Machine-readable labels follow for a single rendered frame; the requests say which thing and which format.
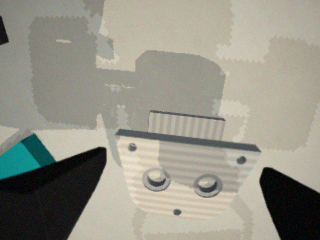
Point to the beige housing plate with two holes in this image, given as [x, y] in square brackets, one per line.
[184, 161]

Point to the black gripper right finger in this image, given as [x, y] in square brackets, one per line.
[293, 207]

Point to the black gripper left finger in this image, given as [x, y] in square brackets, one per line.
[46, 203]

